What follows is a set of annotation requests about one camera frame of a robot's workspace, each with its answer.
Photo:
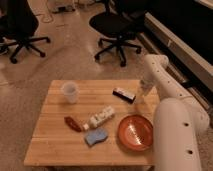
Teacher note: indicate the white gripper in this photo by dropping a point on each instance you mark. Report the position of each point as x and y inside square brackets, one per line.
[146, 86]

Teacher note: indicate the red-orange bowl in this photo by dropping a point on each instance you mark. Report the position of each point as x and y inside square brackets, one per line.
[135, 132]

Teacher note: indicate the black office chair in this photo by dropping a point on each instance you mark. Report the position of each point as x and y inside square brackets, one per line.
[20, 27]
[120, 22]

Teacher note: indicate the white device on floor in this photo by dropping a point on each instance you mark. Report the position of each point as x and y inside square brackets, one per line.
[57, 6]

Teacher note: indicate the blue sponge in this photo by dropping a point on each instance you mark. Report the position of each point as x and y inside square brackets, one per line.
[96, 136]

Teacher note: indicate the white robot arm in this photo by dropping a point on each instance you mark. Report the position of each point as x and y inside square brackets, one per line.
[177, 121]

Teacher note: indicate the translucent plastic cup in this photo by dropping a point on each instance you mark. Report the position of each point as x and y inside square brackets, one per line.
[70, 91]

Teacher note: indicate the white power strip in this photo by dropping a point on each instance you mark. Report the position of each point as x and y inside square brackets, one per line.
[99, 118]

